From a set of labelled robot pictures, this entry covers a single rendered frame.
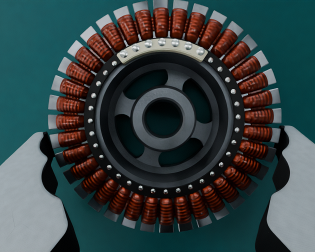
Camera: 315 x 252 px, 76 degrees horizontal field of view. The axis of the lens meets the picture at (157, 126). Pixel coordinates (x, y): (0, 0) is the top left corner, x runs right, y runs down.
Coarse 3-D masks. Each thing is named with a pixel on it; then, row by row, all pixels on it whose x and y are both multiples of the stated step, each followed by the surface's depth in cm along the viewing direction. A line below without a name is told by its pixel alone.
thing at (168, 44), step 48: (96, 48) 9; (144, 48) 9; (192, 48) 9; (240, 48) 9; (96, 96) 10; (144, 96) 10; (240, 96) 9; (96, 144) 10; (144, 144) 10; (240, 144) 10; (96, 192) 10; (144, 192) 10; (192, 192) 10
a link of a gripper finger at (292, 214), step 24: (288, 144) 9; (312, 144) 9; (288, 168) 8; (312, 168) 8; (288, 192) 7; (312, 192) 7; (264, 216) 7; (288, 216) 6; (312, 216) 6; (264, 240) 6; (288, 240) 5; (312, 240) 5
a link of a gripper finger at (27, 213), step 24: (24, 144) 10; (48, 144) 11; (0, 168) 8; (24, 168) 8; (48, 168) 9; (0, 192) 7; (24, 192) 7; (48, 192) 7; (0, 216) 6; (24, 216) 6; (48, 216) 6; (0, 240) 6; (24, 240) 6; (48, 240) 6; (72, 240) 6
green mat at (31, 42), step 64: (0, 0) 13; (64, 0) 13; (128, 0) 13; (192, 0) 13; (256, 0) 13; (0, 64) 13; (0, 128) 13; (128, 128) 13; (64, 192) 13; (256, 192) 13
